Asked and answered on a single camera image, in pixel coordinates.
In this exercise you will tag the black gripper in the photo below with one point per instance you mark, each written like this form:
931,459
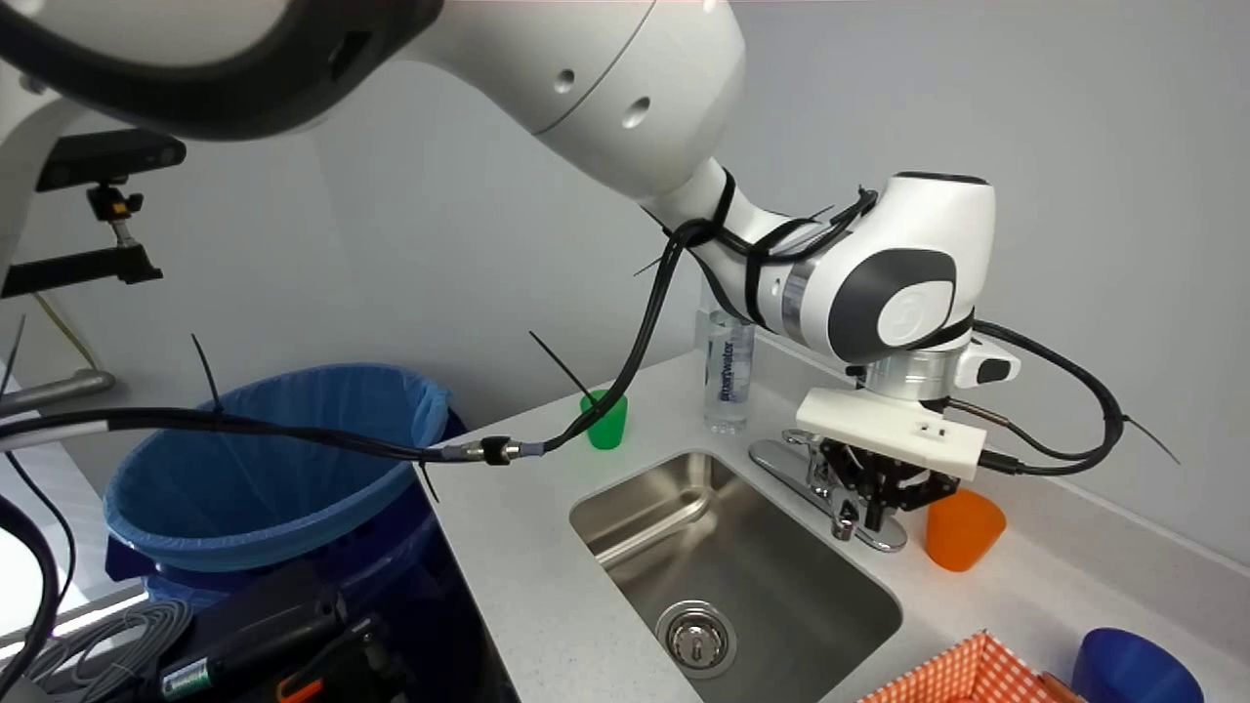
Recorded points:
892,474

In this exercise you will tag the chrome faucet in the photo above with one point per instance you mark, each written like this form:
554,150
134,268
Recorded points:
791,462

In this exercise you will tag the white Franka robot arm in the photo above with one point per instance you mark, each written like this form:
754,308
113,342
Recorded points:
589,90

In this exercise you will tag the orange plastic cup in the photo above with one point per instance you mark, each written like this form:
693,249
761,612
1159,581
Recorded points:
965,534

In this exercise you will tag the stainless steel sink basin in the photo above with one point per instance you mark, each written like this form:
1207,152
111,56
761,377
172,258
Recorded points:
754,571

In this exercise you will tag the orange checkered paper basket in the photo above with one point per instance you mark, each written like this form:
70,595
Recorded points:
970,676

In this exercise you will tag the metal sink drain strainer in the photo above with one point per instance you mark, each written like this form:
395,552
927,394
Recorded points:
697,634

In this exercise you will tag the green plastic cup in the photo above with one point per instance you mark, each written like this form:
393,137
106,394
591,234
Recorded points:
608,427

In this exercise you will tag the blue plastic cup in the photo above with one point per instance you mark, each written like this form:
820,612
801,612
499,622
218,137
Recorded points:
1136,670

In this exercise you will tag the dark blue trash bin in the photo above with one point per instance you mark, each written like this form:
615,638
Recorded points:
375,558

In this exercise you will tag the black tool case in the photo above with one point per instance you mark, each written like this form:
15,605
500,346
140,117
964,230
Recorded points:
288,648

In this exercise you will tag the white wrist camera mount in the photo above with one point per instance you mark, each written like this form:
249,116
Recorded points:
899,431

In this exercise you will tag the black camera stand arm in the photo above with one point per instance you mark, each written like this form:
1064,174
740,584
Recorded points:
81,268

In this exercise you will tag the black camera bar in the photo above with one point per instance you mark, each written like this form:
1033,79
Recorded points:
111,157

